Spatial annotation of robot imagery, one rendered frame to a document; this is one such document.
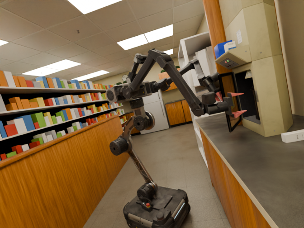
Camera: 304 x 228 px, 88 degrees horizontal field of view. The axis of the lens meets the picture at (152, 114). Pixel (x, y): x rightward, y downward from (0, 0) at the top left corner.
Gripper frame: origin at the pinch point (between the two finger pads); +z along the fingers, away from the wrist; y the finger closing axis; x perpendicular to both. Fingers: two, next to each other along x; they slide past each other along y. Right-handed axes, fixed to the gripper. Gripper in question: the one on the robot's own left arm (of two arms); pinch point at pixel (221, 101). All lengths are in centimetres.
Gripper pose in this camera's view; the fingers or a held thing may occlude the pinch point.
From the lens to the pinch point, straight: 123.8
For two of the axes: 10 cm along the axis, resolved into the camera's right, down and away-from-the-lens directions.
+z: 5.2, 8.3, -2.1
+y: -5.5, 5.1, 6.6
